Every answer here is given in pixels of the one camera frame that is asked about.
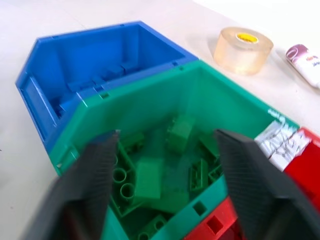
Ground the white squeeze tube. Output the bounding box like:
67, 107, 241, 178
284, 43, 320, 90

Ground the white scribbled label sticker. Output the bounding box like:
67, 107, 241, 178
253, 122, 311, 172

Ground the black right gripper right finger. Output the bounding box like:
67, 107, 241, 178
213, 128, 320, 240

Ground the clear adhesive tape roll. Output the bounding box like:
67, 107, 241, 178
213, 26, 275, 76

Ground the blue plastic bin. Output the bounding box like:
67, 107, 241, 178
14, 21, 200, 151

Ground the green building block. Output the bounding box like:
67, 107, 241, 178
133, 157, 166, 201
197, 134, 221, 161
108, 142, 138, 218
187, 158, 211, 193
207, 162, 225, 185
129, 213, 171, 240
166, 113, 197, 155

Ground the blue building block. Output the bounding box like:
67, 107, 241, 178
51, 96, 76, 119
92, 63, 132, 88

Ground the green plastic bin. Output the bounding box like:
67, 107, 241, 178
48, 59, 301, 240

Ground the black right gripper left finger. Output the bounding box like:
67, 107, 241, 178
21, 129, 121, 240

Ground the red plastic bin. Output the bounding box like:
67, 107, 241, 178
183, 127, 320, 240

